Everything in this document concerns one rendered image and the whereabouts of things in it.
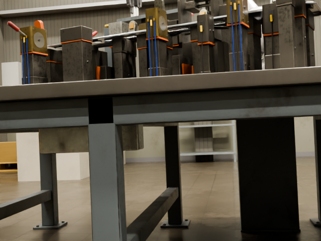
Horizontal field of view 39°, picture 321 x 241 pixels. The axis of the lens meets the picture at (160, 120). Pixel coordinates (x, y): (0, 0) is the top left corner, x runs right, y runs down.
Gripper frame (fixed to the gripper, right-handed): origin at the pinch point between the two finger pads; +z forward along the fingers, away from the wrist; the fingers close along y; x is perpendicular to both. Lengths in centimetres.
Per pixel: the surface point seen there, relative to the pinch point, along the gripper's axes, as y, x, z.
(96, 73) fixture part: 39, 13, 37
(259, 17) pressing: 11, 84, 20
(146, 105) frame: 88, 94, 58
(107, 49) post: 8.7, -13.6, 18.5
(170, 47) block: 21, 44, 27
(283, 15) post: 46, 113, 31
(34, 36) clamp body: 60, -4, 19
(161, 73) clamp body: 41, 57, 42
